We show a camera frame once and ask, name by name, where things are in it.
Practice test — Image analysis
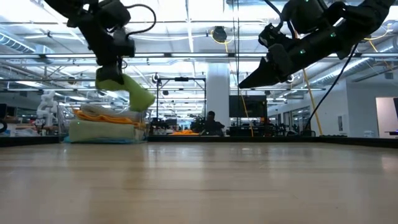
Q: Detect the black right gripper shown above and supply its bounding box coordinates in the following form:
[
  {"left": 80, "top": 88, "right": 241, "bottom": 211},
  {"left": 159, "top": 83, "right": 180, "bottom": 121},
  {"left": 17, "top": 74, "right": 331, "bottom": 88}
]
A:
[{"left": 238, "top": 42, "right": 312, "bottom": 90}]

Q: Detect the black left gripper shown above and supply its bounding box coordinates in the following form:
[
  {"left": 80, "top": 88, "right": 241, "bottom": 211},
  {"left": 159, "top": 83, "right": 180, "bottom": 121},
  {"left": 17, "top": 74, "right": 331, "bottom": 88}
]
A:
[{"left": 95, "top": 46, "right": 126, "bottom": 85}]

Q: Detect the bright green microfiber towel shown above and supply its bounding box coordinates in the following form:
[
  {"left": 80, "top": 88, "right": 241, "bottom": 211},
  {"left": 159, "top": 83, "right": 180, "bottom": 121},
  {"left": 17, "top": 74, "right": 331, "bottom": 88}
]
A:
[{"left": 95, "top": 70, "right": 157, "bottom": 113}]

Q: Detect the orange microfiber towel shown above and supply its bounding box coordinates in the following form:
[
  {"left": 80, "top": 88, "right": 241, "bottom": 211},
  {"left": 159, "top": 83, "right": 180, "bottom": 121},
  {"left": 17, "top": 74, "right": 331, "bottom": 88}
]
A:
[{"left": 72, "top": 106, "right": 147, "bottom": 130}]

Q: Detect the pale green teal-edged towel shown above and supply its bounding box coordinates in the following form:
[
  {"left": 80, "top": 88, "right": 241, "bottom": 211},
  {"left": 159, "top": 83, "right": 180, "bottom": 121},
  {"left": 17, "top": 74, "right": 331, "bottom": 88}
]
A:
[{"left": 68, "top": 119, "right": 146, "bottom": 144}]

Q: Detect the blue microfiber towel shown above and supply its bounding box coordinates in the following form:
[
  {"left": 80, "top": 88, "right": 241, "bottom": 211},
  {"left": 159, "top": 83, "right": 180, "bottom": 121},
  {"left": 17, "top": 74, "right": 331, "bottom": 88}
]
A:
[{"left": 63, "top": 136, "right": 147, "bottom": 145}]

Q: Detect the black vertical pole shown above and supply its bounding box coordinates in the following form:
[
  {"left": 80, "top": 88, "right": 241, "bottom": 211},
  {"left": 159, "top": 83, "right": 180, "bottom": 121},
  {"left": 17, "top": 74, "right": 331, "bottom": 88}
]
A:
[{"left": 231, "top": 0, "right": 241, "bottom": 137}]

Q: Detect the person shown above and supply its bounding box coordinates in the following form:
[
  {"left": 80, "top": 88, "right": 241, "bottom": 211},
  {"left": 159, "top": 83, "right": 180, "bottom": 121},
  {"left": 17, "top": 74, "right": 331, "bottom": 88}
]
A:
[{"left": 201, "top": 110, "right": 226, "bottom": 137}]

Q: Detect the orange cloth pile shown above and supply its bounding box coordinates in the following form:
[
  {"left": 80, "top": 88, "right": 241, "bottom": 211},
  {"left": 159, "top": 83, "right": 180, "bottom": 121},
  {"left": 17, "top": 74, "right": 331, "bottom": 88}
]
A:
[{"left": 170, "top": 129, "right": 200, "bottom": 137}]

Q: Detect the black wall monitor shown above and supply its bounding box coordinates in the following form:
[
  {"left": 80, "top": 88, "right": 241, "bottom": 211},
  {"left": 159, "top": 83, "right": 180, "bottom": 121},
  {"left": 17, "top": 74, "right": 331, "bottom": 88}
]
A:
[{"left": 228, "top": 94, "right": 269, "bottom": 119}]

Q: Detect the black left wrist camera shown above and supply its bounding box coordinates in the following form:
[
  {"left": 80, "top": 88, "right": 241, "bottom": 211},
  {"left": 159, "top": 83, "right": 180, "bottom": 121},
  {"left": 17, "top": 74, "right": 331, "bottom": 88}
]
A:
[{"left": 113, "top": 27, "right": 136, "bottom": 58}]

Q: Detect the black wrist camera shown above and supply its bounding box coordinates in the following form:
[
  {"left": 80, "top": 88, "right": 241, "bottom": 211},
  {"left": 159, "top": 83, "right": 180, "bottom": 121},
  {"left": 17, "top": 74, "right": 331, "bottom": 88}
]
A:
[
  {"left": 113, "top": 27, "right": 136, "bottom": 58},
  {"left": 257, "top": 22, "right": 296, "bottom": 49}
]

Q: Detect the thin yellow hanging cable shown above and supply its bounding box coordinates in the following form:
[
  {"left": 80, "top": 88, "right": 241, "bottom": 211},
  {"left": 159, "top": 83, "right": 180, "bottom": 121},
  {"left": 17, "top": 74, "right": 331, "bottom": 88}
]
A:
[{"left": 210, "top": 29, "right": 254, "bottom": 138}]

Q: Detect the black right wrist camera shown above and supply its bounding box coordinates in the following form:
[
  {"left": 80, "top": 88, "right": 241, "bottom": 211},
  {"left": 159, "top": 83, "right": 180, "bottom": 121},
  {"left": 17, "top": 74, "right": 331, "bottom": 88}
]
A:
[{"left": 257, "top": 22, "right": 296, "bottom": 49}]

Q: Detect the black ceiling cable reel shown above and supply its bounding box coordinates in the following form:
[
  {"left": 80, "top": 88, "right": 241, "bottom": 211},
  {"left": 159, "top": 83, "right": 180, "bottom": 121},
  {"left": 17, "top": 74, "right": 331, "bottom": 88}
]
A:
[{"left": 211, "top": 26, "right": 228, "bottom": 44}]

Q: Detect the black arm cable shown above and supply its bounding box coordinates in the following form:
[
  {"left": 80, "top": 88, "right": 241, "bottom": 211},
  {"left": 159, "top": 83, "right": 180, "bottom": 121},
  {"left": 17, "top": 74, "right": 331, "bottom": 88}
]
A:
[{"left": 305, "top": 42, "right": 361, "bottom": 131}]

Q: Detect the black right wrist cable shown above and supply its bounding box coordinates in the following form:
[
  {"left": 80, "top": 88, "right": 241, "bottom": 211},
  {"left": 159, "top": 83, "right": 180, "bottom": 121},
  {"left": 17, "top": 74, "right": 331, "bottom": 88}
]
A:
[{"left": 264, "top": 0, "right": 297, "bottom": 40}]

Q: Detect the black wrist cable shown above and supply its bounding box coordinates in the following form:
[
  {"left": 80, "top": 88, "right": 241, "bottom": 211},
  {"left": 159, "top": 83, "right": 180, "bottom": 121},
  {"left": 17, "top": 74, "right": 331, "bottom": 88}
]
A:
[
  {"left": 264, "top": 0, "right": 297, "bottom": 40},
  {"left": 124, "top": 3, "right": 157, "bottom": 38}
]

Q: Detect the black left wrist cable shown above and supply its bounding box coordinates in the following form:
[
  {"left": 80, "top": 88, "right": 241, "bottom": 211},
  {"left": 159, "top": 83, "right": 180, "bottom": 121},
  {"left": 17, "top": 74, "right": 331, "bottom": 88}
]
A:
[{"left": 124, "top": 3, "right": 157, "bottom": 38}]

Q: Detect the black rig frame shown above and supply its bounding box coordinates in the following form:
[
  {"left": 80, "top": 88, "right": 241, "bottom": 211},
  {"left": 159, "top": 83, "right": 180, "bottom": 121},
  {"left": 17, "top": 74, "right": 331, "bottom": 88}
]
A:
[{"left": 155, "top": 77, "right": 207, "bottom": 127}]

